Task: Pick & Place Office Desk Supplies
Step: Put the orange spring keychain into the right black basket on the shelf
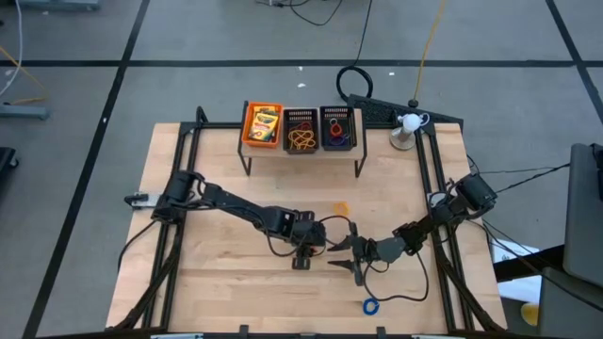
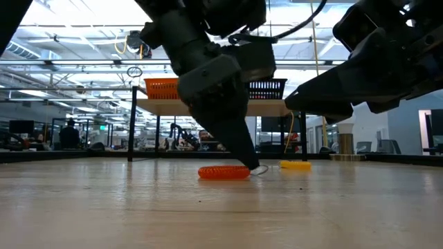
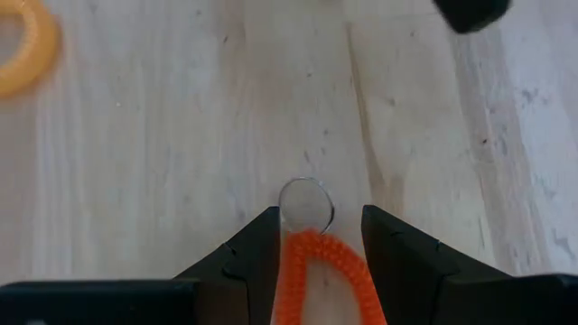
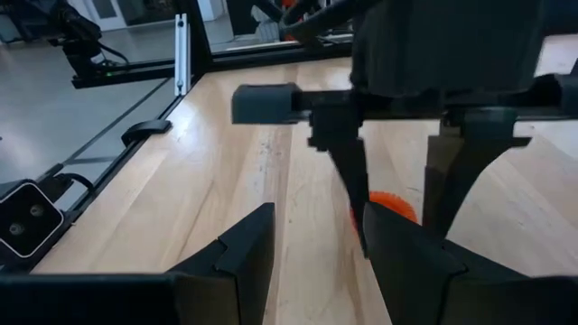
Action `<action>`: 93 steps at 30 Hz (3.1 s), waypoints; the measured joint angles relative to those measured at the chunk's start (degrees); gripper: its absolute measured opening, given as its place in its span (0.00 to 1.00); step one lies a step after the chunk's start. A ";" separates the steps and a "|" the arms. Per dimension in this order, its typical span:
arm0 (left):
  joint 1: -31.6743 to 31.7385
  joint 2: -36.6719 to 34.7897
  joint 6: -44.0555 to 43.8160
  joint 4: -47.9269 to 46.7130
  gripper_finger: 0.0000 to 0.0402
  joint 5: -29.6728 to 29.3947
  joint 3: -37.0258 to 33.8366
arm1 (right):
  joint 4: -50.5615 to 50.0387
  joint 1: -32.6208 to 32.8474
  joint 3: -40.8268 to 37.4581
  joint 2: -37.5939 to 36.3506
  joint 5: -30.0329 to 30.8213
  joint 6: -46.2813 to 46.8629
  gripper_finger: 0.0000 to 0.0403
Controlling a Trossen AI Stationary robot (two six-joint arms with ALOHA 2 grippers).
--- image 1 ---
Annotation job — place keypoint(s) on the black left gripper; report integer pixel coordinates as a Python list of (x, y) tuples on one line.
[(312, 233)]

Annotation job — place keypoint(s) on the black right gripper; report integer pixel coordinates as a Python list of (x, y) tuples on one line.
[(366, 249)]

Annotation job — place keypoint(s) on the yellow rubber band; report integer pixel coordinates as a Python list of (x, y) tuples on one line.
[(297, 139), (308, 141)]

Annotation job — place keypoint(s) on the red rubber band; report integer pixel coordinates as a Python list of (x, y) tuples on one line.
[(293, 128), (305, 125)]

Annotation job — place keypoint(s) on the yellow crayon box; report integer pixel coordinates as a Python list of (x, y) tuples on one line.
[(266, 109), (264, 126)]

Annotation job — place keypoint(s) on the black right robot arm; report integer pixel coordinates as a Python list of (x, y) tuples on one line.
[(424, 228)]

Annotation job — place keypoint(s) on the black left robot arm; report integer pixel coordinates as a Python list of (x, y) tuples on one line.
[(235, 202)]

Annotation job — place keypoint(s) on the black edge clamp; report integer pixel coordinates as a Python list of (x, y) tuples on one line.
[(243, 331), (380, 332)]

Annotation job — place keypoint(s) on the orange plastic basket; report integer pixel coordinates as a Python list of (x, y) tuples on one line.
[(261, 144)]

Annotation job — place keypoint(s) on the black plastic basket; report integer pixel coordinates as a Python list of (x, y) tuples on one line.
[(300, 114), (337, 112)]

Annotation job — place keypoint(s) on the black perforated panel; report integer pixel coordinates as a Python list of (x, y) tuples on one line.
[(377, 110)]

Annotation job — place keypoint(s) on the white bulb lamp wooden base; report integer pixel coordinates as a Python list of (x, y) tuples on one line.
[(410, 123)]

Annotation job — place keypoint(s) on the white paper box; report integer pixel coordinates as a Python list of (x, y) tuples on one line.
[(518, 289)]

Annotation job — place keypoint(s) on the black beam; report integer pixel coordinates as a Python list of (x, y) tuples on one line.
[(527, 262)]

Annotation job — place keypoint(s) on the yellow round object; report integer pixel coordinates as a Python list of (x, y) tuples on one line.
[(530, 314)]

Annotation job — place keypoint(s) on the gray metal cabinet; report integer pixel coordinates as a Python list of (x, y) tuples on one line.
[(584, 226)]

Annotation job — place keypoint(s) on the gray furniture foot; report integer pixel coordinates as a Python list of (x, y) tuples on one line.
[(23, 111)]

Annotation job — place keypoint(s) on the black floor object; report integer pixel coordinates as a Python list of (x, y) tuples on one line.
[(7, 160)]

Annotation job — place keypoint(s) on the gray furniture base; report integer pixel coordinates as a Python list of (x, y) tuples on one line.
[(59, 4)]

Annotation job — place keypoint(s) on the black aluminium table frame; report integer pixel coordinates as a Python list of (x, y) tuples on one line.
[(212, 125)]

